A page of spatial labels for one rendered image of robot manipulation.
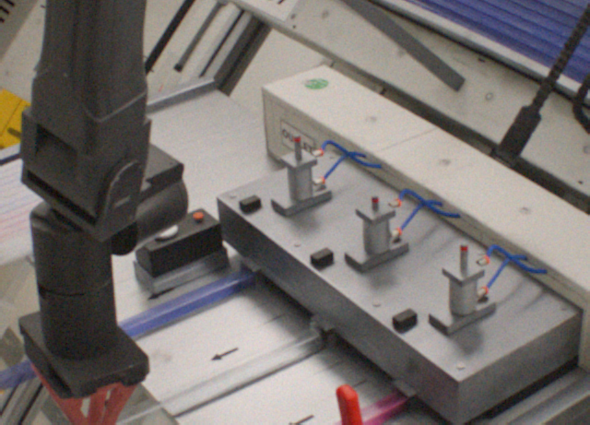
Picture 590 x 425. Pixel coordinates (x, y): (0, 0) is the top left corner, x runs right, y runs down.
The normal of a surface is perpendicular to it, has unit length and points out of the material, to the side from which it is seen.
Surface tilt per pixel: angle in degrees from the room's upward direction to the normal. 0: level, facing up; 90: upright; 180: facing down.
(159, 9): 90
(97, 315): 88
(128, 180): 89
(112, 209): 89
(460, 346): 45
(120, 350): 39
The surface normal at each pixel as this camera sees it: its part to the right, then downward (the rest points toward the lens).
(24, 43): 0.56, 0.40
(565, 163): -0.63, -0.36
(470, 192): -0.07, -0.85
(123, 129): 0.76, 0.52
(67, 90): -0.59, 0.48
